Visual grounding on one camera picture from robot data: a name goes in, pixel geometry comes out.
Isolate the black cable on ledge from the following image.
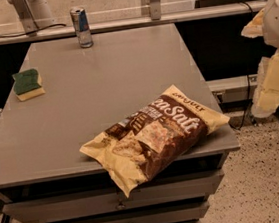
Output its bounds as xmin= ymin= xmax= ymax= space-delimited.
xmin=0 ymin=22 xmax=68 ymax=40

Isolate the green yellow sponge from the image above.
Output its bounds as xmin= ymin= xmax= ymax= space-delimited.
xmin=13 ymin=68 xmax=46 ymax=102

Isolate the grey drawer cabinet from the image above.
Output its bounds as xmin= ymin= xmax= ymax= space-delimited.
xmin=0 ymin=24 xmax=239 ymax=223

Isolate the top drawer knob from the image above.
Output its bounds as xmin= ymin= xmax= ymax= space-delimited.
xmin=116 ymin=201 xmax=126 ymax=211

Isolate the black hanging cable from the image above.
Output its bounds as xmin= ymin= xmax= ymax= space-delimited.
xmin=215 ymin=0 xmax=267 ymax=132

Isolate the white pole base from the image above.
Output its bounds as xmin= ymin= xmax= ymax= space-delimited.
xmin=7 ymin=0 xmax=56 ymax=33

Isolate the brown sea salt chip bag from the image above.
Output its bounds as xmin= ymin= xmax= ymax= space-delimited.
xmin=80 ymin=86 xmax=229 ymax=196

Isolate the silver blue redbull can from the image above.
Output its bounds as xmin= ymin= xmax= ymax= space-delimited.
xmin=70 ymin=7 xmax=94 ymax=48

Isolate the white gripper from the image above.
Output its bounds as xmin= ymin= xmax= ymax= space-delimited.
xmin=241 ymin=0 xmax=279 ymax=118

